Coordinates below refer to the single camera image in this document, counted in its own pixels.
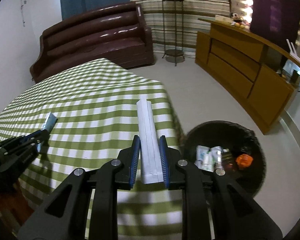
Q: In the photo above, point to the dark brown leather sofa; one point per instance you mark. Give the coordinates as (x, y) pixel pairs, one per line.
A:
(95, 37)

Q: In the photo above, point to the wooden cabinet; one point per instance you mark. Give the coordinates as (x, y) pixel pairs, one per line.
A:
(265, 97)

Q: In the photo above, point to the small brown box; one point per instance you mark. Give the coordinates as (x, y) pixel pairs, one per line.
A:
(295, 77)

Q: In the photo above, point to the reddish brown wooden furniture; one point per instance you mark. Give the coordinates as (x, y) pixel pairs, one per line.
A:
(7, 205)

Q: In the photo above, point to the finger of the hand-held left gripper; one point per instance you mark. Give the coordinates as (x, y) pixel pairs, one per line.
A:
(31, 137)
(22, 155)

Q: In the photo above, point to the tall metal plant stand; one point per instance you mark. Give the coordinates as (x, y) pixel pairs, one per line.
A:
(174, 53)

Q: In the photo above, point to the small silver blue packet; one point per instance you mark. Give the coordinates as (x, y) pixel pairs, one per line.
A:
(50, 121)

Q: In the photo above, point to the green checked tablecloth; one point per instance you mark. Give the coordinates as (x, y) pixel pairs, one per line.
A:
(90, 92)

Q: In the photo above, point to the flat white box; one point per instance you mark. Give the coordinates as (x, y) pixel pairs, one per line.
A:
(222, 18)

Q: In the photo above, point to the round bin with black liner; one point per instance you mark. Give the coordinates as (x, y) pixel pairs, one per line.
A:
(240, 135)

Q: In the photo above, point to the long white paper box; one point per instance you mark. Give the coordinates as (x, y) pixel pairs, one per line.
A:
(146, 140)

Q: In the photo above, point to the white router with antennas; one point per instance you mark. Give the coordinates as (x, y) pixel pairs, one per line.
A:
(298, 57)

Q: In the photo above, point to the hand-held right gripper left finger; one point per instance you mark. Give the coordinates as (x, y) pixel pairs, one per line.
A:
(135, 162)

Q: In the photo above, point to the purple curtain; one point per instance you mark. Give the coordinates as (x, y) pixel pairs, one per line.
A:
(272, 5)

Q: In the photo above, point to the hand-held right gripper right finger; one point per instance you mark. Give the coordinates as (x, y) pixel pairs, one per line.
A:
(164, 162)

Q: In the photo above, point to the white and teal tube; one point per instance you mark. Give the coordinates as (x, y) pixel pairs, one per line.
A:
(217, 155)

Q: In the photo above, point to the orange plastic bag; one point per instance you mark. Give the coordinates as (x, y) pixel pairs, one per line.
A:
(244, 160)

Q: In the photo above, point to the white printed plastic package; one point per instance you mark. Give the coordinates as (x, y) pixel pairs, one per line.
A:
(202, 155)

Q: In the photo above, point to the mouse plush toy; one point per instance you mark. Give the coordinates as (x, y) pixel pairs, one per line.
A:
(236, 17)

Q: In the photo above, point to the striped curtain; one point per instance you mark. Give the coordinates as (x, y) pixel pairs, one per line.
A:
(205, 0)

